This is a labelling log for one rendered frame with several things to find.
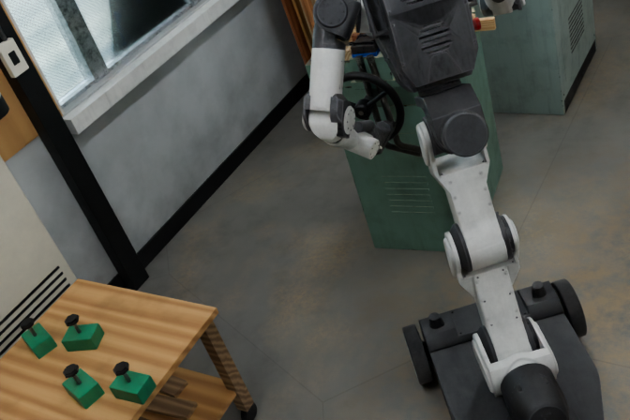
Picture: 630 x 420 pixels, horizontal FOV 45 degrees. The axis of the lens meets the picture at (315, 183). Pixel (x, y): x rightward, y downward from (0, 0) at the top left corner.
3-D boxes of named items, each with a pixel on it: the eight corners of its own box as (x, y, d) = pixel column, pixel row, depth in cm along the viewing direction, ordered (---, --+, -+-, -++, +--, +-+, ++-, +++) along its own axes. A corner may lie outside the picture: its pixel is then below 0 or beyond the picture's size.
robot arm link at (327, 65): (339, 135, 198) (345, 49, 195) (294, 131, 203) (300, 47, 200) (354, 134, 209) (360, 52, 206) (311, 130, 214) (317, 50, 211)
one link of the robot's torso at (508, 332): (552, 367, 222) (517, 223, 207) (487, 385, 223) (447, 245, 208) (535, 339, 237) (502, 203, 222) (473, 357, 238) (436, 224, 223)
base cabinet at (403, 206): (372, 248, 324) (329, 109, 285) (410, 168, 365) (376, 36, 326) (476, 254, 304) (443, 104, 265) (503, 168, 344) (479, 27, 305)
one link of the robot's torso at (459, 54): (518, 66, 184) (477, -79, 180) (384, 109, 186) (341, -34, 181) (490, 68, 214) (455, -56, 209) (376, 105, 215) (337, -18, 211)
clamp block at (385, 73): (353, 82, 262) (347, 59, 257) (367, 63, 271) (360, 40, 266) (394, 80, 255) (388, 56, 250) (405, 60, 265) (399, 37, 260)
